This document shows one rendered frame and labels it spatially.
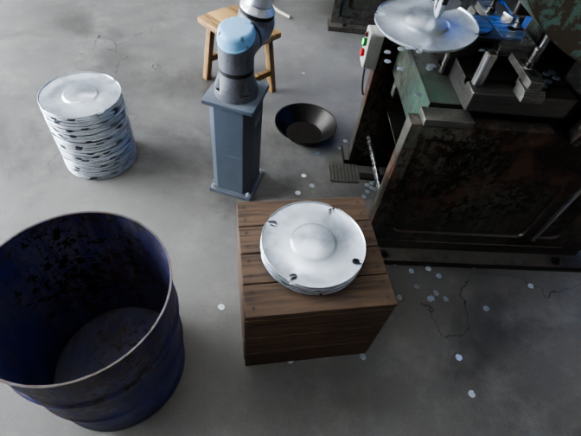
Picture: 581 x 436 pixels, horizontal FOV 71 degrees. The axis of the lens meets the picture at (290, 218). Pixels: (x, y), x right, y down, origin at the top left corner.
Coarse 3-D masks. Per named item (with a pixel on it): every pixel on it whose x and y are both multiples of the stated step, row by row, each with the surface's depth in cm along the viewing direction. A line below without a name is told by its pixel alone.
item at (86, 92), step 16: (64, 80) 158; (80, 80) 159; (96, 80) 160; (112, 80) 161; (48, 96) 152; (64, 96) 152; (80, 96) 152; (96, 96) 154; (112, 96) 155; (48, 112) 145; (64, 112) 147; (80, 112) 148; (96, 112) 148
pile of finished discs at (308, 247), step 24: (288, 216) 118; (312, 216) 119; (336, 216) 119; (264, 240) 112; (288, 240) 112; (312, 240) 112; (336, 240) 114; (360, 240) 115; (264, 264) 111; (288, 264) 108; (312, 264) 108; (336, 264) 109; (360, 264) 112; (288, 288) 107; (312, 288) 105; (336, 288) 108
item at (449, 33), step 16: (400, 0) 122; (416, 0) 123; (384, 16) 116; (400, 16) 117; (416, 16) 116; (432, 16) 116; (448, 16) 118; (464, 16) 118; (384, 32) 112; (400, 32) 112; (416, 32) 112; (432, 32) 111; (448, 32) 113; (464, 32) 113; (432, 48) 108; (448, 48) 108
